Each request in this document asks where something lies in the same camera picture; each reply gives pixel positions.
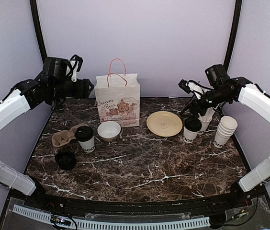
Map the paper cup holding straws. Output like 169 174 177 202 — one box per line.
198 116 213 135

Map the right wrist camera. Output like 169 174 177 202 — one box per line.
178 80 204 99

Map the stack of black lids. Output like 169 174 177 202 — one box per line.
55 151 76 171

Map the black coffee cup lid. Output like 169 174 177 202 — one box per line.
75 126 94 142

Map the white paper cup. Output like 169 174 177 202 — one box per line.
78 137 95 153
183 128 199 143

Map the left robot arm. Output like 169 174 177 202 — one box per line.
0 55 94 209

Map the stack of white paper cups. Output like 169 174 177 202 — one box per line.
213 116 238 148

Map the white wrapped straws bundle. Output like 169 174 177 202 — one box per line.
198 107 215 121

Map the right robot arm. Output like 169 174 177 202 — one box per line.
179 64 270 208

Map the grey slotted cable duct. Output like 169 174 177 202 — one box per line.
12 205 210 230

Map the cream bear paper bag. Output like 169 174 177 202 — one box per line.
94 67 140 127

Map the beige round plate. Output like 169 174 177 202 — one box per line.
146 111 183 137

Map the white ceramic bowl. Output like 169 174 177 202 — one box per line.
97 121 121 142

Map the brown cardboard cup carrier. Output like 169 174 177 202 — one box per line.
52 123 88 148

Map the black table front rail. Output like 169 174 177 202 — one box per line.
10 184 266 225

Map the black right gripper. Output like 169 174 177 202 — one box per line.
180 87 231 119

